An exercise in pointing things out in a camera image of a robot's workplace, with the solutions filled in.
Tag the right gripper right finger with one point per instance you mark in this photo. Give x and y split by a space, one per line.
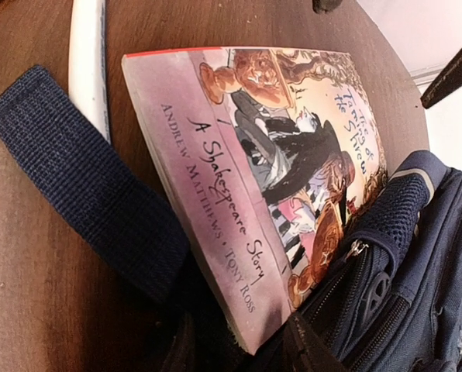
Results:
303 349

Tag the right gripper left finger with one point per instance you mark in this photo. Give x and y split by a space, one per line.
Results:
184 352

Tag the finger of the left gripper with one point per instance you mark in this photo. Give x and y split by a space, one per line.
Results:
325 5
447 82

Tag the navy blue student backpack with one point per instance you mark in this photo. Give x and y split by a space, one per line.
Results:
392 301

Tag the pink illustrated paperback book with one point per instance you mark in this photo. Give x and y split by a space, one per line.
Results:
267 155

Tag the red tipped white marker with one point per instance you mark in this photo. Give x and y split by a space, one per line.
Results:
86 63

